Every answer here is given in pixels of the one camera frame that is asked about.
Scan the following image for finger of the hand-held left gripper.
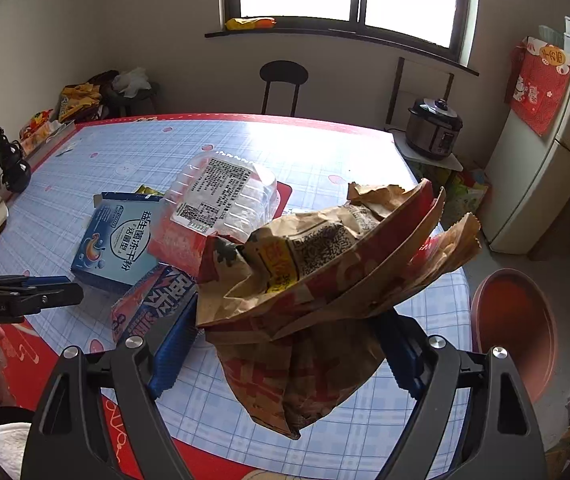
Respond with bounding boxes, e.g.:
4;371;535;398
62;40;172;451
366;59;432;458
0;284;84;324
0;275;75;295

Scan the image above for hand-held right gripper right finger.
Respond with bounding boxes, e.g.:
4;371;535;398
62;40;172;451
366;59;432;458
372;310;548;480

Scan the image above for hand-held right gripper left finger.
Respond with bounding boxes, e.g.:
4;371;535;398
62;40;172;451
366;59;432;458
20;305;201;480

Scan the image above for blue medicine box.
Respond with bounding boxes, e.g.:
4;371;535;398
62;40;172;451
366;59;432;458
70;191;168;295

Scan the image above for brown paper bag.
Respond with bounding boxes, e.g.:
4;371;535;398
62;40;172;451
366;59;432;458
196;178;482;441

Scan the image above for reddish brown plastic bin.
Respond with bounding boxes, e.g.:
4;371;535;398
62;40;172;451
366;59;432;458
471;268;559;404

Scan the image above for clear plastic food container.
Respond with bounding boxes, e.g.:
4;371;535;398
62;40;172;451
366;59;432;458
146;181;294;281
162;152;278;241

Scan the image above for person's left forearm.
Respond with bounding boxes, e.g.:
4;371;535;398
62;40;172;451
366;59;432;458
0;397;36;431

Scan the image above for blue and red packet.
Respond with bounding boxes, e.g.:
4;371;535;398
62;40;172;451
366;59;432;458
110;265;198;348

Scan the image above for black gourd figurine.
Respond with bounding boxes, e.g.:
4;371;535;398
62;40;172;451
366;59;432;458
0;126;32;193

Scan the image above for colourful snack bag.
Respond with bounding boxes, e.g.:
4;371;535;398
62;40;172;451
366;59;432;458
19;110;61;141

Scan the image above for white fleece garment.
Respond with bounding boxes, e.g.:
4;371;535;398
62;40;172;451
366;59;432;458
0;422;32;480

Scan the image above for yellow snack bags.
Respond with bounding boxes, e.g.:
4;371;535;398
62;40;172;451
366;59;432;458
59;82;103;123

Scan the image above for green white rice bag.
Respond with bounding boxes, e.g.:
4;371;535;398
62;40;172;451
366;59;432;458
432;162;466;216

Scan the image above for red yellow rice bag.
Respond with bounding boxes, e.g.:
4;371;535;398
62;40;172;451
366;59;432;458
457;167;490;203

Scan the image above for dark stool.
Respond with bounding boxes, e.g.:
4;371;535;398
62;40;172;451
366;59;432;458
99;82;162;122

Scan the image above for white side table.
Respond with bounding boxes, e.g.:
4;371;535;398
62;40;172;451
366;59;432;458
390;130;466;177

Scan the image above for white plastic bag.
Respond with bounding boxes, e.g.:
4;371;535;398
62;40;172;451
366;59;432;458
112;67;152;97

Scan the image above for white refrigerator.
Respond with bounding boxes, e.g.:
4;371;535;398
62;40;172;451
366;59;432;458
482;35;570;256

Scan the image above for plaid plastic tablecloth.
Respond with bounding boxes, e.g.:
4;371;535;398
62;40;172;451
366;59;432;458
0;112;473;480

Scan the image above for electric pressure cooker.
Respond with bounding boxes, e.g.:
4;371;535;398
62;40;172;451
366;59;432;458
406;97;464;161

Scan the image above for red printed cloth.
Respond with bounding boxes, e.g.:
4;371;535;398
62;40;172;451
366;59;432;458
509;36;570;137

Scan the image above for black round back chair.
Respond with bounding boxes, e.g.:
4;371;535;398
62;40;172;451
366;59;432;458
259;60;309;117

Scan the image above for dark window sill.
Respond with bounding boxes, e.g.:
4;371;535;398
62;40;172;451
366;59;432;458
204;20;480;77

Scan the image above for yellow orange packet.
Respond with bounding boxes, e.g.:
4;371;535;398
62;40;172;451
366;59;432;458
225;17;277;31

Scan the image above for black metal frame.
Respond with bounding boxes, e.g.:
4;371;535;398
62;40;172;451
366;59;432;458
384;56;456;133

